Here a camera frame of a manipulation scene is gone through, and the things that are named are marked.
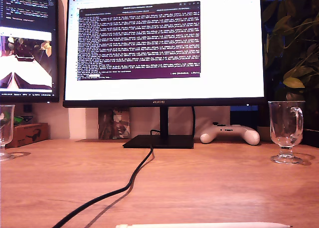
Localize small glass cup with handle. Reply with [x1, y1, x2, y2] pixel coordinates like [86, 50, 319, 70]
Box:
[0, 104, 16, 162]
[268, 100, 306, 165]

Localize white pen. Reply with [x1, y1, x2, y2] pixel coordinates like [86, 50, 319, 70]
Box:
[115, 222, 292, 228]

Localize patterned brown box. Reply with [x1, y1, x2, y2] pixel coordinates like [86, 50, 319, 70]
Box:
[98, 107, 131, 140]

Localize white game controller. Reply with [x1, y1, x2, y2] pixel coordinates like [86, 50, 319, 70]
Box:
[199, 122, 261, 146]

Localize black Huawei monitor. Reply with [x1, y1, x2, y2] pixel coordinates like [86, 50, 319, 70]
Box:
[62, 0, 267, 149]

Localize small beige pot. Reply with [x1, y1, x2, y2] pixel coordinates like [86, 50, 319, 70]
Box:
[257, 126, 272, 142]

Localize cardboard box with sunglasses print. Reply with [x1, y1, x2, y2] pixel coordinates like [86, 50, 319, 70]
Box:
[5, 122, 49, 148]

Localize green leafy plant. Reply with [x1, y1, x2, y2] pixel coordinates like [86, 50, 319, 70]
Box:
[261, 0, 319, 104]

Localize green packet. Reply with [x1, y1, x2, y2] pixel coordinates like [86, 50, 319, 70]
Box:
[13, 115, 34, 126]

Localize black planter tray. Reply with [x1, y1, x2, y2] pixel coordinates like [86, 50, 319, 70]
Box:
[303, 128, 319, 149]

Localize black monitor with code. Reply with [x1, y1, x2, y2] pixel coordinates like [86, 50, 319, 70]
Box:
[0, 0, 60, 103]

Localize thin black monitor cable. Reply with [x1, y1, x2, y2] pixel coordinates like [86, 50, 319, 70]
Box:
[190, 106, 197, 136]

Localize thick black cable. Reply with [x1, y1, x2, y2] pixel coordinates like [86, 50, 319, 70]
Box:
[51, 129, 161, 228]

